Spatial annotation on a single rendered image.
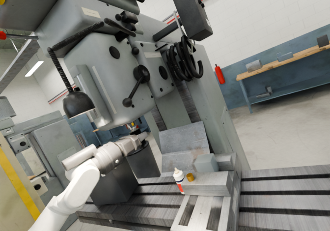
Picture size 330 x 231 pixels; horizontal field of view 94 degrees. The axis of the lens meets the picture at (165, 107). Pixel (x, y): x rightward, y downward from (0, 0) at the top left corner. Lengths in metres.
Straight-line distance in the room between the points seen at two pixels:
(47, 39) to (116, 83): 0.27
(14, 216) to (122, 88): 1.92
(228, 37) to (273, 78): 1.54
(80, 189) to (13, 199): 1.73
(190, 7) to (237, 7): 4.09
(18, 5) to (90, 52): 0.20
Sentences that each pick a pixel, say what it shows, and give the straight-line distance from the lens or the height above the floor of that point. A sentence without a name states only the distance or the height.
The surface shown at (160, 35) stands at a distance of 0.84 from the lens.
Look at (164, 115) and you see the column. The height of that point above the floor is 1.21.
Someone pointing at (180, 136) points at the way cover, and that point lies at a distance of 0.97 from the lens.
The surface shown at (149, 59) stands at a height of 1.51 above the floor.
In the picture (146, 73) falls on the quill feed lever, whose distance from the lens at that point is 0.61.
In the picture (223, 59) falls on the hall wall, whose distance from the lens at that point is 4.68.
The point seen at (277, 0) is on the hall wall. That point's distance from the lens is 4.82.
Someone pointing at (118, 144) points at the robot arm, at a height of 1.25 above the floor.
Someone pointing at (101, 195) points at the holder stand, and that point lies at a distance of 0.94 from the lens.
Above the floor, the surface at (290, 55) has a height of 0.94.
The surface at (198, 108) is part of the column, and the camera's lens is 0.90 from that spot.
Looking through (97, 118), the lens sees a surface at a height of 1.37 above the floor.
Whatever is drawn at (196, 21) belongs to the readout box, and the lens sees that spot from 0.69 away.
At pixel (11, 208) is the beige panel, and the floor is 0.91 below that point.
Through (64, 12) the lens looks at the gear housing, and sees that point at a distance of 0.59.
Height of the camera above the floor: 1.38
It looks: 7 degrees down
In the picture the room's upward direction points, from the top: 24 degrees counter-clockwise
